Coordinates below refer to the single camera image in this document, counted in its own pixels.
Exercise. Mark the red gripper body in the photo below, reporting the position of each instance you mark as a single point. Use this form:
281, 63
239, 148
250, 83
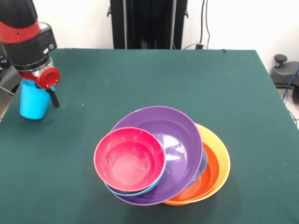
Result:
44, 77

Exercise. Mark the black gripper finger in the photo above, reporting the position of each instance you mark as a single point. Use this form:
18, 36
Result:
54, 98

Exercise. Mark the blue cup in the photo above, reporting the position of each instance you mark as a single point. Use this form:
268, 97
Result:
32, 103

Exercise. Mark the pink bowl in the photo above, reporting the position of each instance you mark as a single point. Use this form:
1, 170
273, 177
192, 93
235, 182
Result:
128, 161

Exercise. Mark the small light blue bowl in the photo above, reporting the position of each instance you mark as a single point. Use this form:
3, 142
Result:
159, 181

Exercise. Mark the purple bowl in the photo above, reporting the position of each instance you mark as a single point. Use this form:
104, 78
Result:
182, 144

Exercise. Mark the large blue bowl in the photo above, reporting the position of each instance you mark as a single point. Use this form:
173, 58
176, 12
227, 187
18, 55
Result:
203, 165

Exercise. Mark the red-orange bowl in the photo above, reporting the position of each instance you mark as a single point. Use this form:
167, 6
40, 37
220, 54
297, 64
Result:
208, 175

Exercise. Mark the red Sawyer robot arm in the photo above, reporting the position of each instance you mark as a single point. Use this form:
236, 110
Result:
23, 32

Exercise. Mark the black office chair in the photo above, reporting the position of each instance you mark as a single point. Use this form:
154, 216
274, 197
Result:
7, 79
282, 74

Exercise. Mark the large orange bowl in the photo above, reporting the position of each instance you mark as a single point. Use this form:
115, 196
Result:
222, 154

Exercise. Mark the dark green tablecloth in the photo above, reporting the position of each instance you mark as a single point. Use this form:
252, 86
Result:
247, 93

